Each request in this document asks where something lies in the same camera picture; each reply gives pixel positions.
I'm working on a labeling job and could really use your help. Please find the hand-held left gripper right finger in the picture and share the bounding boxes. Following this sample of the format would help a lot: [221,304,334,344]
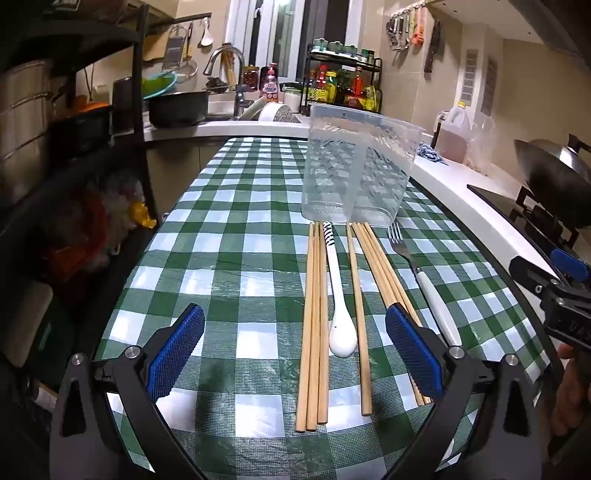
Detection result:
[385,303,551,480]

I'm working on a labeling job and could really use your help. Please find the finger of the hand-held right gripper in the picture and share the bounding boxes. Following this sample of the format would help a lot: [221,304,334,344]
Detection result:
[551,248,591,282]
[509,255,563,296]

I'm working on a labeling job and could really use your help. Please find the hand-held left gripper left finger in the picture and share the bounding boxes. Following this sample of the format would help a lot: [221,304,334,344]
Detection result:
[48,303,206,480]

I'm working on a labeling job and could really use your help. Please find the white handled metal fork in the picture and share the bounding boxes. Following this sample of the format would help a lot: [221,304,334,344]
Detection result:
[387,222,463,348]

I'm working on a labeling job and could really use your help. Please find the white ceramic spoon striped handle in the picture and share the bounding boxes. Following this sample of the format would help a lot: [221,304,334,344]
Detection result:
[322,220,359,358]

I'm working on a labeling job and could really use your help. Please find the wooden chopstick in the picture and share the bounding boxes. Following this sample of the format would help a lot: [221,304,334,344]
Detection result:
[295,222,315,433]
[307,222,321,433]
[318,222,328,425]
[353,224,423,408]
[345,224,373,416]
[359,223,428,406]
[365,222,432,403]

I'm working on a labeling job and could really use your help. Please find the clear plastic utensil holder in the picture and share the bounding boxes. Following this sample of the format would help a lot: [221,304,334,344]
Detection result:
[300,102,424,228]

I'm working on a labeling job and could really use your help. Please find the person's right hand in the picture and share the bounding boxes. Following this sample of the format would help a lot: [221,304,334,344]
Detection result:
[551,342,591,439]

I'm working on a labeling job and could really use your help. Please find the black wok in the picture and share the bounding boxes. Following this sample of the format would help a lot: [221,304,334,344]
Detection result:
[513,138,591,232]

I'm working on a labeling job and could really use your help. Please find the black glass gas stove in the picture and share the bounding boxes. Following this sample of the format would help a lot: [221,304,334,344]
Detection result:
[467,184,591,278]

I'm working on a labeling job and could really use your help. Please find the steel wok lid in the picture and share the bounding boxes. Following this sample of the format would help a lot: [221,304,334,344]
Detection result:
[526,134,591,185]

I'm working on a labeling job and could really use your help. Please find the green white checked tablecloth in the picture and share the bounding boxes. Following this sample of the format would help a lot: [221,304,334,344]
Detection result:
[90,136,552,480]

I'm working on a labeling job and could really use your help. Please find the clear plastic bottle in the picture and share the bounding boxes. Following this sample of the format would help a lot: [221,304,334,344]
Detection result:
[468,113,498,178]

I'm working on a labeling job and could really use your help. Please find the red plastic bag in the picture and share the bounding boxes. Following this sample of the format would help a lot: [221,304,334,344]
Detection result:
[51,185,139,296]

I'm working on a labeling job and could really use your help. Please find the yellow plastic bag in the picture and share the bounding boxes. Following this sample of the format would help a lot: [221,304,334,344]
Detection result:
[129,198,158,230]

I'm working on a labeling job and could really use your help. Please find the blue dish cloth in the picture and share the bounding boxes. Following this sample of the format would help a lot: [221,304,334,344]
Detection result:
[417,143,450,165]

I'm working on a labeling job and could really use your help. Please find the plastic jug of oil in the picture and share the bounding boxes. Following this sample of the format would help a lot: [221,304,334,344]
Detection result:
[435,102,472,164]

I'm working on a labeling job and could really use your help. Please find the black saucepan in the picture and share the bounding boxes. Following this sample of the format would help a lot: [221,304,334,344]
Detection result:
[148,90,211,128]

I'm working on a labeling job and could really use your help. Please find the black pot orange lid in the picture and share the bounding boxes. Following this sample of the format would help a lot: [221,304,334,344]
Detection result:
[50,100,113,154]

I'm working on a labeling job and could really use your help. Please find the hanging cleaver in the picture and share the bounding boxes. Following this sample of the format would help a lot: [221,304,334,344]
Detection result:
[424,21,442,74]

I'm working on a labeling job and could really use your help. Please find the black tall container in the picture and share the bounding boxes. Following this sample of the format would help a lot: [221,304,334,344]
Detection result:
[112,78,135,133]

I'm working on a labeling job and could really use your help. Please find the red label sauce bottle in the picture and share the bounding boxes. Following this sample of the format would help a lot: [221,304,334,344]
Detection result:
[351,67,376,110]

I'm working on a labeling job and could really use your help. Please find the white perforated plate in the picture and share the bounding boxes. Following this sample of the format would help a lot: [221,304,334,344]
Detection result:
[257,102,302,123]

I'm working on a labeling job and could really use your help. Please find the black metal shelving rack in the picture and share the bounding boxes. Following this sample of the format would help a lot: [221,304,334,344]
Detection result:
[0,0,160,324]

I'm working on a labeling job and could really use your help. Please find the green plastic colander bowl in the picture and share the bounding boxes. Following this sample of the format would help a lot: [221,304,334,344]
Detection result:
[142,71,179,100]

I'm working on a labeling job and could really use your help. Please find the large steel stockpot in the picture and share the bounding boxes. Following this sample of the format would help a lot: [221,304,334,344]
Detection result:
[0,59,52,201]

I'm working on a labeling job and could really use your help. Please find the hanging mesh strainer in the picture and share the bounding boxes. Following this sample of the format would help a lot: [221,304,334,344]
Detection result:
[171,60,199,85]

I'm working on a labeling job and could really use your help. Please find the red cap yellow bottle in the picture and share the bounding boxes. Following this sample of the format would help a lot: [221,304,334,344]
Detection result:
[308,67,326,103]

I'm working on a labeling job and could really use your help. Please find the pink dish soap bottle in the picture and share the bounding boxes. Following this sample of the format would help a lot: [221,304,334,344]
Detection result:
[260,62,281,103]

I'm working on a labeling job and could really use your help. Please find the hanging metal kitchen tools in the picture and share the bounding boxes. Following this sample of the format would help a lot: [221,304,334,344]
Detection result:
[388,8,414,51]

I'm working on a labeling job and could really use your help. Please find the chrome kitchen faucet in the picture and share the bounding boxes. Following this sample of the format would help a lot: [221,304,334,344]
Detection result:
[203,46,248,117]

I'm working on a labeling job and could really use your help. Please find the row of green spice jars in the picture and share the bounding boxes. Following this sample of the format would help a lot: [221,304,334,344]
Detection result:
[311,39,376,63]

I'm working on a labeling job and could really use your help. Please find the hanging wooden cutting board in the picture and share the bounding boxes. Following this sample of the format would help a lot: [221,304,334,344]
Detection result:
[143,31,167,63]

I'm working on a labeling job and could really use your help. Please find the hanging metal grater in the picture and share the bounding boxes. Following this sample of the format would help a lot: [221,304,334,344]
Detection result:
[164,25,185,70]

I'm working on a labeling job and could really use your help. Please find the white framed window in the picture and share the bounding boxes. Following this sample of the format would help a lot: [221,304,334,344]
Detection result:
[226,0,384,80]

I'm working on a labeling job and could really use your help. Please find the black wire spice rack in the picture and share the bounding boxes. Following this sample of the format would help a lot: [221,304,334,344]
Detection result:
[305,44,384,116]

